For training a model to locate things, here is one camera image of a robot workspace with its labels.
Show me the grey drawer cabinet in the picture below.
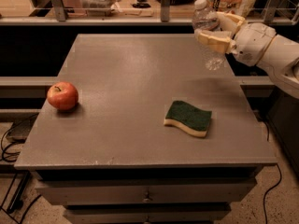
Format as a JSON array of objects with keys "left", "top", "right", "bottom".
[{"left": 16, "top": 35, "right": 276, "bottom": 224}]

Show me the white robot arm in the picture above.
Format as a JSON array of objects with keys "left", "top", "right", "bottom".
[{"left": 194, "top": 12, "right": 299, "bottom": 99}]

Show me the black floor cable right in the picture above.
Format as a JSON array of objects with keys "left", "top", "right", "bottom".
[{"left": 255, "top": 112, "right": 283, "bottom": 224}]

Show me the black cables left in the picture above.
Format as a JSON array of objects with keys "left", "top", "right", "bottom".
[{"left": 0, "top": 114, "right": 41, "bottom": 224}]

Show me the metal drawer knob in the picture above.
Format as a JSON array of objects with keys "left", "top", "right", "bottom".
[{"left": 143, "top": 192, "right": 152, "bottom": 203}]

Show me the clear plastic water bottle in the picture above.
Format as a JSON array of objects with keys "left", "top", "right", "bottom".
[{"left": 192, "top": 0, "right": 224, "bottom": 71}]

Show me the clear plastic container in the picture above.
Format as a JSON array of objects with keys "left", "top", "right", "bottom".
[{"left": 80, "top": 0, "right": 118, "bottom": 17}]

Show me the grey box on floor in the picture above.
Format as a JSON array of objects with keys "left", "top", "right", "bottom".
[{"left": 6, "top": 118, "right": 36, "bottom": 142}]

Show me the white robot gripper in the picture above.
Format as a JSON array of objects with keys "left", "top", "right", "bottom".
[{"left": 194, "top": 11, "right": 277, "bottom": 66}]

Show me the red apple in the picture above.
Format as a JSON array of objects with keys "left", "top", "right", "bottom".
[{"left": 47, "top": 81, "right": 78, "bottom": 111}]

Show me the grey metal shelf rail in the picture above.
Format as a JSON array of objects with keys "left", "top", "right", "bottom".
[{"left": 0, "top": 0, "right": 299, "bottom": 26}]

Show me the green yellow scrub sponge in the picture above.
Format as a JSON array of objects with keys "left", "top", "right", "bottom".
[{"left": 164, "top": 101, "right": 212, "bottom": 138}]

